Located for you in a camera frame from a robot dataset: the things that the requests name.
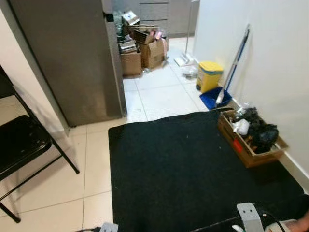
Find grey steel fridge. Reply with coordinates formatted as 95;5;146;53
9;0;127;127

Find black plastic bag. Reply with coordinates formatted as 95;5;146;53
244;109;280;154

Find long cardboard box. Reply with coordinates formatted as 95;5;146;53
217;109;289;169

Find blue dustpan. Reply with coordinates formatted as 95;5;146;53
199;87;233;111

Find yellow waste bin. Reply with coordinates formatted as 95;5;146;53
197;60;225;94

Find clear plastic bag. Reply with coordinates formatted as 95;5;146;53
181;65;198;80

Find black floor mat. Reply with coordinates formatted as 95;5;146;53
108;111;309;232

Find white floor mop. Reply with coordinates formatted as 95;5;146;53
174;0;199;67

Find open brown cardboard box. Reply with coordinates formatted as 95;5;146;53
129;24;160;45

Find plain cardboard box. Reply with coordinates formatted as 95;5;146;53
121;51;142;76

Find grey kitchen cabinets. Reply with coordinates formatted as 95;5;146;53
112;0;199;38

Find small white cardboard box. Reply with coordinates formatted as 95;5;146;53
122;11;140;26

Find black folding chair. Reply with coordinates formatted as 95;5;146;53
0;65;80;224

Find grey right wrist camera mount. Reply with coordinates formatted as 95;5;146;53
237;203;265;232

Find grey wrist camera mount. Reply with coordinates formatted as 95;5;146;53
237;203;265;232
99;222;119;232

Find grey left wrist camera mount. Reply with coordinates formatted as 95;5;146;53
99;222;119;232

